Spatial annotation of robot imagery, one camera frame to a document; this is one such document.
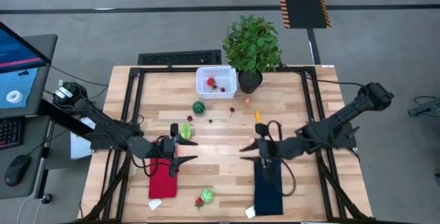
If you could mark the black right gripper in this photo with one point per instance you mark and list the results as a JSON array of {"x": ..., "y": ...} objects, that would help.
[{"x": 262, "y": 129}]

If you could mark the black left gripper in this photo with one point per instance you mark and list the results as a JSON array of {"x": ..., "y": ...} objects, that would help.
[{"x": 174, "y": 129}]

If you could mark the striped green toy watermelon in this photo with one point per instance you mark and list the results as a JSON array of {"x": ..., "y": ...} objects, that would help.
[{"x": 198, "y": 108}]

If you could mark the red toy strawberry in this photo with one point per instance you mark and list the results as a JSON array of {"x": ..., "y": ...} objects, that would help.
[
  {"x": 210, "y": 81},
  {"x": 199, "y": 202}
]

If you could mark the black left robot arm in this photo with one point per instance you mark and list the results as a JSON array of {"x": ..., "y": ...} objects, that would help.
[{"x": 103, "y": 121}]

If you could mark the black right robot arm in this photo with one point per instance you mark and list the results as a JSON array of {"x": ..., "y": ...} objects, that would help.
[{"x": 343, "y": 115}]

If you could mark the folded red cloth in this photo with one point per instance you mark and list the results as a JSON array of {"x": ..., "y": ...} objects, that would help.
[{"x": 161, "y": 182}]

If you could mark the folded dark blue cloth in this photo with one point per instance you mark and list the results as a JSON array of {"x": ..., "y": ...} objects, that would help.
[{"x": 268, "y": 193}]

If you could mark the large green toy cabbage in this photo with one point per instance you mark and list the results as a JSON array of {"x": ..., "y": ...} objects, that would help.
[{"x": 207, "y": 196}]

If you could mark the small pink toy fruit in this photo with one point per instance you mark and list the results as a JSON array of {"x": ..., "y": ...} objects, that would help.
[{"x": 247, "y": 101}]

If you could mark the white paper tag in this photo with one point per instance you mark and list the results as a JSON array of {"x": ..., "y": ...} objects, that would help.
[
  {"x": 154, "y": 204},
  {"x": 250, "y": 212}
]

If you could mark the white perforated plastic basket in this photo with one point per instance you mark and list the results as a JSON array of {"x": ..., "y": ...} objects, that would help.
[{"x": 225, "y": 76}]

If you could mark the black perforated floor grate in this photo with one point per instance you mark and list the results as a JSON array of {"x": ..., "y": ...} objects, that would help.
[{"x": 178, "y": 58}]

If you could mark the white box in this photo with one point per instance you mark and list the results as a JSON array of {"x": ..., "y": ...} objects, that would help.
[{"x": 79, "y": 145}]

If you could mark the green plant in black pot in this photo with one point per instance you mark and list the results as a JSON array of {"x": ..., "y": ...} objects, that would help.
[{"x": 252, "y": 45}]

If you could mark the black desk caster wheel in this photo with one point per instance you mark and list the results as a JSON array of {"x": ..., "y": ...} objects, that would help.
[{"x": 46, "y": 198}]

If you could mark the grey computer desk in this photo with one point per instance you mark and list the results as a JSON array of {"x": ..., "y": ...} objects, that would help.
[{"x": 34, "y": 169}]

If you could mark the black orange striped floor mat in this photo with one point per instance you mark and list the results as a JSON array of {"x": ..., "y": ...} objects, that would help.
[{"x": 302, "y": 0}]

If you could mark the black computer mouse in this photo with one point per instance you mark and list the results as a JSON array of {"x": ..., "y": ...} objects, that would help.
[{"x": 17, "y": 170}]

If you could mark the black computer keyboard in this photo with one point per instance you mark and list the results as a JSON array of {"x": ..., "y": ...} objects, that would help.
[{"x": 9, "y": 133}]

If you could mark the computer monitor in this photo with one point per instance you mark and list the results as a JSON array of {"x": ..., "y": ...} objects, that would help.
[{"x": 17, "y": 79}]

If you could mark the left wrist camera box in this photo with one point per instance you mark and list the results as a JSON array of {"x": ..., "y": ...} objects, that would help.
[{"x": 167, "y": 145}]

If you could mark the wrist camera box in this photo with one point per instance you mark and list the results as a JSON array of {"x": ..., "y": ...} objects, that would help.
[
  {"x": 271, "y": 149},
  {"x": 167, "y": 145}
]

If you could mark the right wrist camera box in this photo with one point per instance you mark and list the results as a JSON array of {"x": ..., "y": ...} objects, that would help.
[{"x": 271, "y": 149}]

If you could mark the black aluminium table frame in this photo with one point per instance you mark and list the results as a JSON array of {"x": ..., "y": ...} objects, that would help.
[{"x": 154, "y": 69}]

